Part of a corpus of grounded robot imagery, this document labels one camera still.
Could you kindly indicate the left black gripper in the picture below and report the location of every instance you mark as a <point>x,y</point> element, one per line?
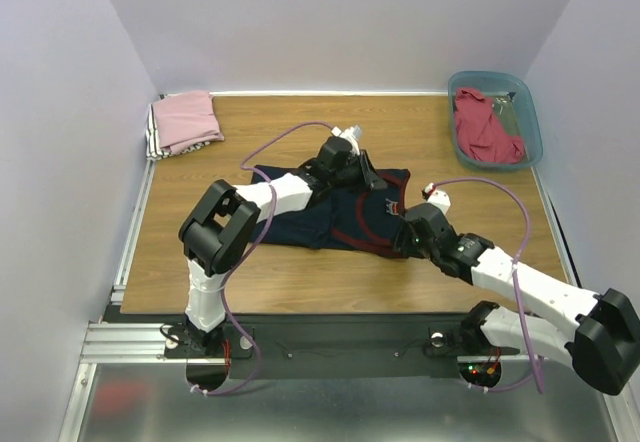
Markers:
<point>368,175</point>

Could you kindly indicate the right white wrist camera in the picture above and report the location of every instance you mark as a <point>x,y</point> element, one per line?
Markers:
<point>436,197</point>

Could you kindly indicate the pink folded tank top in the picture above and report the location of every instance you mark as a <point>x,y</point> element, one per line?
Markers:
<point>185,119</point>

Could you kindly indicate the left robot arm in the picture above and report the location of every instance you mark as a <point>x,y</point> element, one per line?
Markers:
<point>216,232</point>

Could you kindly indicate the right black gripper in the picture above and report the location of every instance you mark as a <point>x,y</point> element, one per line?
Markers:
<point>405,241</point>

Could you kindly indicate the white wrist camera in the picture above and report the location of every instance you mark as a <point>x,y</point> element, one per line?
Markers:
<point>436,197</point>
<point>352,134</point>

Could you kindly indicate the teal plastic bin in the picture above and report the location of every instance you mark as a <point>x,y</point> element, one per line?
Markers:
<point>490,84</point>

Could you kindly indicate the aluminium frame rail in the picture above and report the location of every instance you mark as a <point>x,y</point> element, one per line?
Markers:
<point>125,337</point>

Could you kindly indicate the striped folded tank top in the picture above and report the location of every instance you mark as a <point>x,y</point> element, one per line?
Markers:
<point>154,152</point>

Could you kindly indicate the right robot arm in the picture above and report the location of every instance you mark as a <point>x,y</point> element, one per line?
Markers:
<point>597,335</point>

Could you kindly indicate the red tank top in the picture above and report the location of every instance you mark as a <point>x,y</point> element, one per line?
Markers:
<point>479,131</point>

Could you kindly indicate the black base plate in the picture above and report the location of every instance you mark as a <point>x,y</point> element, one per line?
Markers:
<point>367,365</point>

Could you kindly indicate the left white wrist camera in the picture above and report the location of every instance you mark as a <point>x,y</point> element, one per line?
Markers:
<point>352,134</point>

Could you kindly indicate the navy jersey tank top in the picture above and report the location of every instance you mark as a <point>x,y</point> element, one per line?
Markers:
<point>367,221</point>

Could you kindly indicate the green garment in bin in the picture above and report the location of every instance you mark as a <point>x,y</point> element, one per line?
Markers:
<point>503,109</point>

